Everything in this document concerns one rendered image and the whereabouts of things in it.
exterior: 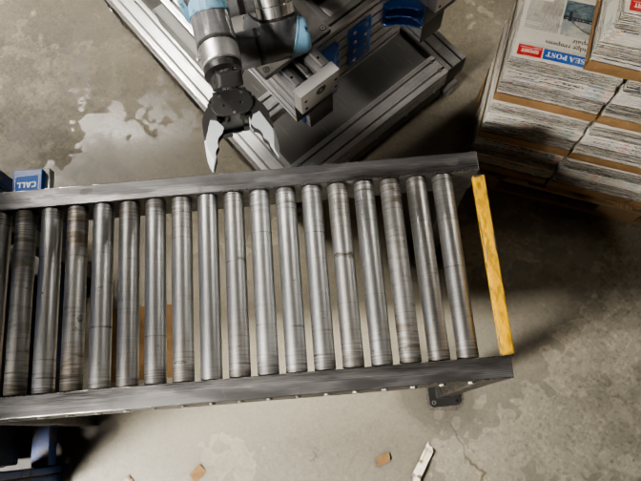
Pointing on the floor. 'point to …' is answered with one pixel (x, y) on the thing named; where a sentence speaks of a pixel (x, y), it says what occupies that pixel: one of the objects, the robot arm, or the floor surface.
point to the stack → (560, 46)
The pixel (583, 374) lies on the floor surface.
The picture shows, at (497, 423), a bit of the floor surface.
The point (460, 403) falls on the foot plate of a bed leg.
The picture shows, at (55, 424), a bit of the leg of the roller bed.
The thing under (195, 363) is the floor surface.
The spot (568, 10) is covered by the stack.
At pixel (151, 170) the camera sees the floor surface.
